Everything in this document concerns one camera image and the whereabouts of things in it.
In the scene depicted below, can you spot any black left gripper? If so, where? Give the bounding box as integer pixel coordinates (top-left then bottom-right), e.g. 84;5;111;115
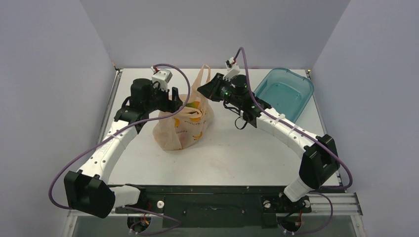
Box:
145;81;182;114

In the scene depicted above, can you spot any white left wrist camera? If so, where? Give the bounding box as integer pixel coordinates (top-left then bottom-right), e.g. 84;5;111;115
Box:
151;67;172;92

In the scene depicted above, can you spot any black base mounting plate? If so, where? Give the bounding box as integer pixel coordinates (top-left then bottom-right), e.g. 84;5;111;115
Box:
115;185;316;229

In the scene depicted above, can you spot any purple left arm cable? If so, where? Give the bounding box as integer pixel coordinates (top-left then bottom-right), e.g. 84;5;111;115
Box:
48;64;192;236

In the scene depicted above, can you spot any yellow green fake mango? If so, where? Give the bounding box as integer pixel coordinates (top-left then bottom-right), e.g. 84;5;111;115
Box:
186;101;200;110

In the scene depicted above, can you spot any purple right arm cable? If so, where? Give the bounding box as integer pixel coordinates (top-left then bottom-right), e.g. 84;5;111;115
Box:
234;47;353;236

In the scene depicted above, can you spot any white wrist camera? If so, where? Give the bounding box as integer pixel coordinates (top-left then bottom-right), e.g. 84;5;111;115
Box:
151;67;172;92
223;57;240;81

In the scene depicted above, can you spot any orange translucent plastic bag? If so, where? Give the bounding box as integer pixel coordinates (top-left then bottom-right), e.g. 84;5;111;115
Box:
153;64;214;151

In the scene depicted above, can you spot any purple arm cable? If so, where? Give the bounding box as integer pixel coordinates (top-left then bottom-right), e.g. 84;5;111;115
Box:
234;47;353;236
48;64;192;236

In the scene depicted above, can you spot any teal plastic tray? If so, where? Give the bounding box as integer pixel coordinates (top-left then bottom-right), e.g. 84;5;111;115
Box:
253;68;314;123

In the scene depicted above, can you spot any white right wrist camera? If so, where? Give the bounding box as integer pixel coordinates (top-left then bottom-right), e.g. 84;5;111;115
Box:
223;57;240;81

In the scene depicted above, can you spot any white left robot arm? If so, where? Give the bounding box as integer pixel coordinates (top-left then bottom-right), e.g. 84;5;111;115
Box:
64;79;183;218

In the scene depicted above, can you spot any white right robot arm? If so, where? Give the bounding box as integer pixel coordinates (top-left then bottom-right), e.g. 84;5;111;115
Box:
197;73;340;211

